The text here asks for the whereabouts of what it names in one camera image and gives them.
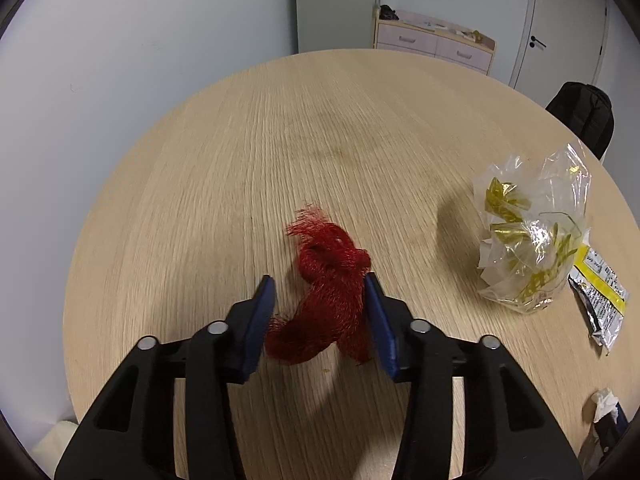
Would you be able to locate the white tissue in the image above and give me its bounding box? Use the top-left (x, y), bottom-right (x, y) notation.
top-left (577, 386), bottom-right (630, 476)

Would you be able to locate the yellow silver snack wrapper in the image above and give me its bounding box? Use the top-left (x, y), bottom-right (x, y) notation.
top-left (567, 244), bottom-right (629, 356)

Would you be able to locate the clear bag with gold ribbon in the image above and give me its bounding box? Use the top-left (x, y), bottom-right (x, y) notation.
top-left (473, 141), bottom-right (591, 314)

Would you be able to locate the red mesh net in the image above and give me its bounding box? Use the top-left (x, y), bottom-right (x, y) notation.
top-left (265, 205), bottom-right (371, 365)

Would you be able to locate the cream white seat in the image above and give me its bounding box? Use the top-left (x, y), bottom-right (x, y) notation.
top-left (30, 420), bottom-right (78, 478)

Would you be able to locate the round wooden table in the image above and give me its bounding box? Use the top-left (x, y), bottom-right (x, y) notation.
top-left (55, 50), bottom-right (639, 479)

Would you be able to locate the black backpack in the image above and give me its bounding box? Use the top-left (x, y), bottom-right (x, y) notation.
top-left (546, 81), bottom-right (614, 160)

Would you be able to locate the white door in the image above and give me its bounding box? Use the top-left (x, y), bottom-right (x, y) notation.
top-left (511, 0), bottom-right (608, 106)

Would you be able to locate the tall grey cabinet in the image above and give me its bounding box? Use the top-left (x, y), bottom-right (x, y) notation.
top-left (296, 0), bottom-right (378, 53)

